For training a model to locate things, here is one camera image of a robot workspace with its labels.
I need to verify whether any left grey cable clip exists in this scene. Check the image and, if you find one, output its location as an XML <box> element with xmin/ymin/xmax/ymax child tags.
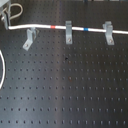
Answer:
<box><xmin>23</xmin><ymin>28</ymin><xmax>39</xmax><ymax>51</ymax></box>

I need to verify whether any grey gripper cable loop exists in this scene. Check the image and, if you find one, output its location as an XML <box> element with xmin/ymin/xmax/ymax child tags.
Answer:
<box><xmin>7</xmin><ymin>3</ymin><xmax>23</xmax><ymax>20</ymax></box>

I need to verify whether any white cable with coloured marks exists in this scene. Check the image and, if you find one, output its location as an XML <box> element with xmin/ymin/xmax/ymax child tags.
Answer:
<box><xmin>7</xmin><ymin>23</ymin><xmax>128</xmax><ymax>35</ymax></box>

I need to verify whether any grey cable clip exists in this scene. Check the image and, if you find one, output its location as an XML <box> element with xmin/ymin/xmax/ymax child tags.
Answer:
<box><xmin>103</xmin><ymin>21</ymin><xmax>114</xmax><ymax>45</ymax></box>
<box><xmin>23</xmin><ymin>28</ymin><xmax>39</xmax><ymax>51</ymax></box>
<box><xmin>65</xmin><ymin>21</ymin><xmax>73</xmax><ymax>45</ymax></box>

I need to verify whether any middle grey cable clip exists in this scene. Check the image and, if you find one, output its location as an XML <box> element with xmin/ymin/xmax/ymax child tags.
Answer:
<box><xmin>65</xmin><ymin>21</ymin><xmax>73</xmax><ymax>45</ymax></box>

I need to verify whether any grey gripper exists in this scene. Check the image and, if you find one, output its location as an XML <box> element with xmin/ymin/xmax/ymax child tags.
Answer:
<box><xmin>0</xmin><ymin>6</ymin><xmax>10</xmax><ymax>30</ymax></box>

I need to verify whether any white cable loop left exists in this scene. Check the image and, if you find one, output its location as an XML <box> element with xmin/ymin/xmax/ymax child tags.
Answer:
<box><xmin>0</xmin><ymin>50</ymin><xmax>7</xmax><ymax>89</ymax></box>

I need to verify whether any right grey cable clip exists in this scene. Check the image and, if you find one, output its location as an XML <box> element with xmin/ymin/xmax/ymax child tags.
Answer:
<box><xmin>103</xmin><ymin>21</ymin><xmax>114</xmax><ymax>45</ymax></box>

